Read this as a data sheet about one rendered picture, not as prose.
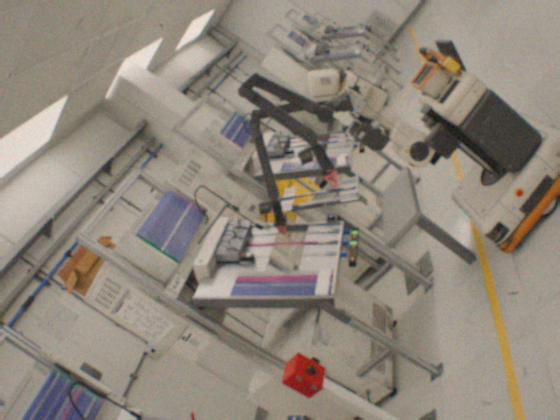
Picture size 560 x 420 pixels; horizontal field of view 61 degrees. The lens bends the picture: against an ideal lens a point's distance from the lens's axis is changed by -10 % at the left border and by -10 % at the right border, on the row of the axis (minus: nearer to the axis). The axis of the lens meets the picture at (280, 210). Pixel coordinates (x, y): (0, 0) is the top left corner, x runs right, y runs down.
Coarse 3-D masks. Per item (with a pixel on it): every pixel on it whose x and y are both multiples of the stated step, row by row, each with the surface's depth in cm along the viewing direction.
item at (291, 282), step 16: (240, 272) 272; (256, 272) 270; (272, 272) 268; (288, 272) 266; (304, 272) 264; (320, 272) 262; (240, 288) 260; (256, 288) 258; (272, 288) 256; (288, 288) 254; (304, 288) 252; (320, 288) 250
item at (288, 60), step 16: (288, 32) 737; (304, 32) 708; (272, 48) 685; (288, 48) 677; (304, 48) 706; (320, 48) 711; (336, 48) 726; (352, 48) 705; (368, 48) 702; (272, 64) 697; (288, 64) 693; (304, 64) 707; (336, 64) 755; (288, 80) 705; (304, 80) 701; (368, 80) 715; (352, 112) 713
